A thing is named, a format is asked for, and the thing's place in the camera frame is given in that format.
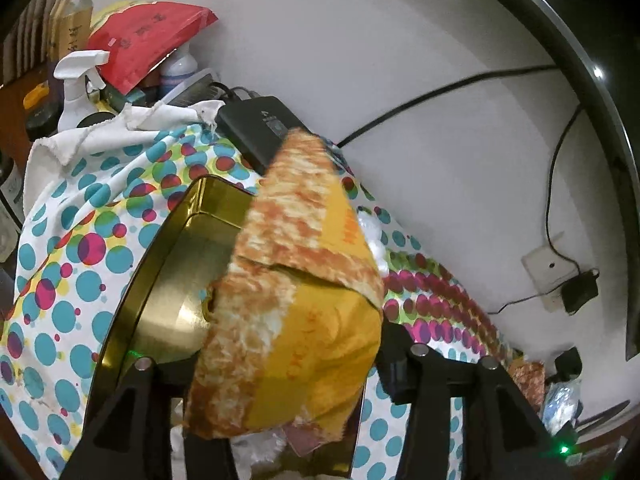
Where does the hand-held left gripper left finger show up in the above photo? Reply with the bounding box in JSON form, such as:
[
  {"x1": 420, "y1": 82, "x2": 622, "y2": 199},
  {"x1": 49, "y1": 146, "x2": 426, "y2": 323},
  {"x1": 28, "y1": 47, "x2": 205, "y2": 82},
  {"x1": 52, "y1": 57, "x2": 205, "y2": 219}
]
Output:
[{"x1": 60, "y1": 355, "x2": 236, "y2": 480}]

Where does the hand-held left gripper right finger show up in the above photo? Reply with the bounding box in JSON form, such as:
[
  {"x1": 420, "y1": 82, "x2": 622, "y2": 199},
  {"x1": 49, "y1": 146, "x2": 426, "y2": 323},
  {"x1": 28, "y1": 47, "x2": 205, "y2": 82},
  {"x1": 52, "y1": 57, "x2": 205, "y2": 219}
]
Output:
[{"x1": 375, "y1": 322, "x2": 571, "y2": 480}]

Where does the gold tin box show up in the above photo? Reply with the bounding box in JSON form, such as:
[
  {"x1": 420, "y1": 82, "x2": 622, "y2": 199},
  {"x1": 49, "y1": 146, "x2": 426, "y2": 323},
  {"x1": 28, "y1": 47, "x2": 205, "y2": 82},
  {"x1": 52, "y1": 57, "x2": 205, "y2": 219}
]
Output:
[{"x1": 90, "y1": 175, "x2": 368, "y2": 480}]

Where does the yellow snack bag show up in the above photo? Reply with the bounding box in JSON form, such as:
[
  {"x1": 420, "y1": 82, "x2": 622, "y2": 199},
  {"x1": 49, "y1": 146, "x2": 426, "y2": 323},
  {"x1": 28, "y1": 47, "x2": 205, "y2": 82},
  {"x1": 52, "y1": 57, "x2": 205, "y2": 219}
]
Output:
[{"x1": 182, "y1": 127, "x2": 386, "y2": 441}]

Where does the blue plastic bag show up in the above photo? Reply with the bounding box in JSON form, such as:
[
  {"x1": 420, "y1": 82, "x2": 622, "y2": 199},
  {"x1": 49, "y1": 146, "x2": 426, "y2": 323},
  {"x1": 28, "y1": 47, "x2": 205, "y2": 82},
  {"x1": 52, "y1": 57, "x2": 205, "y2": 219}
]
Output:
[{"x1": 542, "y1": 380, "x2": 583, "y2": 436}]

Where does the brown patterned snack bag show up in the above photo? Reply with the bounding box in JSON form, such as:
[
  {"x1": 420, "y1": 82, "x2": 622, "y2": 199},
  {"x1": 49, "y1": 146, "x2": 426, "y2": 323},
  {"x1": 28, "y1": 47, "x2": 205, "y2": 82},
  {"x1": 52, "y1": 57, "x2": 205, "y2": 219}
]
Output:
[{"x1": 510, "y1": 360, "x2": 546, "y2": 411}]

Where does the black armrest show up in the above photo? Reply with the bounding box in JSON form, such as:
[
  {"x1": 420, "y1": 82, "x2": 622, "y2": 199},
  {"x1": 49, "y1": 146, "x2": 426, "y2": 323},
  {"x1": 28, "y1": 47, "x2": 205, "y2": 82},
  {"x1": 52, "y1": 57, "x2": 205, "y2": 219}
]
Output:
[{"x1": 552, "y1": 347, "x2": 583, "y2": 386}]

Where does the white crumpled plastic bag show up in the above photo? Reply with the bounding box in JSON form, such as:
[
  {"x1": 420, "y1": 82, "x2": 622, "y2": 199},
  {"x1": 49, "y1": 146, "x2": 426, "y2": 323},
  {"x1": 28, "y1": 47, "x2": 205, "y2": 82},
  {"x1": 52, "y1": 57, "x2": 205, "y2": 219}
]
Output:
[{"x1": 355, "y1": 207, "x2": 391, "y2": 273}]

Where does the polka dot tablecloth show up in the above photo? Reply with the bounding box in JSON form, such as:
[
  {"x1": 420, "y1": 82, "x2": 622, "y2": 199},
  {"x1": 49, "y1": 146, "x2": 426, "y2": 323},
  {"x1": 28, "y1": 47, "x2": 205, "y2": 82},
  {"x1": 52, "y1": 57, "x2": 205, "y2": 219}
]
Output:
[{"x1": 0, "y1": 122, "x2": 521, "y2": 480}]

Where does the black charger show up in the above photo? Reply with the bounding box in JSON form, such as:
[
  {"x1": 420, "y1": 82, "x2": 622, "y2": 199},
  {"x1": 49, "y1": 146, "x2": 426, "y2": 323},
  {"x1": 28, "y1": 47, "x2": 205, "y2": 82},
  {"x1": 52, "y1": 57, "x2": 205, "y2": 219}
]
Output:
[{"x1": 561, "y1": 269, "x2": 601, "y2": 315}]

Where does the black power bank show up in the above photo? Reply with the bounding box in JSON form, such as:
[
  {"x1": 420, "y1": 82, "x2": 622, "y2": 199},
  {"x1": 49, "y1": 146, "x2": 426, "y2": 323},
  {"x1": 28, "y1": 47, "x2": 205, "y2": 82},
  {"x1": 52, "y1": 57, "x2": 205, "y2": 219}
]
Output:
[{"x1": 215, "y1": 96, "x2": 321, "y2": 176}]

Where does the white spray bottle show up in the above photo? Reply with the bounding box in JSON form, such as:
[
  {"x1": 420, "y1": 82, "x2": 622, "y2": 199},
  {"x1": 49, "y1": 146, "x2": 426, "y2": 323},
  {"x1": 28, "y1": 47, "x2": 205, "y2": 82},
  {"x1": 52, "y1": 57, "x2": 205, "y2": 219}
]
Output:
[{"x1": 52, "y1": 51, "x2": 112, "y2": 133}]

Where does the white bottle blue label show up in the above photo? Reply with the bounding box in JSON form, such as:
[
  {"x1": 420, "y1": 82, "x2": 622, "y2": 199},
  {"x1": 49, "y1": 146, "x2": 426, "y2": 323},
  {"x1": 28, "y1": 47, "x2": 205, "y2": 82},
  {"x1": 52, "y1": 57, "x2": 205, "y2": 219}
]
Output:
[{"x1": 159, "y1": 42, "x2": 200, "y2": 92}]

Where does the red paper bag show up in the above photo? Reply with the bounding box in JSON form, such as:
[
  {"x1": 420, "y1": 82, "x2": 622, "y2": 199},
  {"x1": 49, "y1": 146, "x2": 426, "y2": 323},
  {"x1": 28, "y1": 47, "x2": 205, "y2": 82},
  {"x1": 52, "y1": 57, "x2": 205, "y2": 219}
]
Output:
[{"x1": 87, "y1": 2, "x2": 220, "y2": 96}]

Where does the stack of cardboard boxes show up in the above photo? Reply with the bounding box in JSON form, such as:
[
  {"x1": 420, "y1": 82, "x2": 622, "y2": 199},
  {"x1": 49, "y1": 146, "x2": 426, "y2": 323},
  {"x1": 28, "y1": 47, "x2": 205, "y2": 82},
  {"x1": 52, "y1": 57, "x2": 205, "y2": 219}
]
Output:
[{"x1": 0, "y1": 0, "x2": 96, "y2": 86}]

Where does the black charger cable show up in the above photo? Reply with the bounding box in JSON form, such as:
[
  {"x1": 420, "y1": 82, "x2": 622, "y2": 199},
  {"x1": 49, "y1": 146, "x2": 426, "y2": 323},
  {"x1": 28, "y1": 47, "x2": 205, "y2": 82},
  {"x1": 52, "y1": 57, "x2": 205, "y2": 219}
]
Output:
[{"x1": 487, "y1": 292, "x2": 566, "y2": 316}]

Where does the thin dark cable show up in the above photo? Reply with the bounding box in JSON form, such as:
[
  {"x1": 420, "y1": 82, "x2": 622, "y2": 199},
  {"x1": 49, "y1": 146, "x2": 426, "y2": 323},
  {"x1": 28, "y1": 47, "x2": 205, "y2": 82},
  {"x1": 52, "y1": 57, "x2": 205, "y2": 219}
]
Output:
[{"x1": 545, "y1": 102, "x2": 601, "y2": 281}]

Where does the thick black cable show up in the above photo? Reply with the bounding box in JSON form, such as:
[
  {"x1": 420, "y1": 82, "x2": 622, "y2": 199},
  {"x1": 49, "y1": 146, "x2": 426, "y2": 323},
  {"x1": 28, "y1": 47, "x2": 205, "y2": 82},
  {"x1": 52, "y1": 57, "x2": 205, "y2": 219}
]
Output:
[{"x1": 330, "y1": 64, "x2": 558, "y2": 148}]

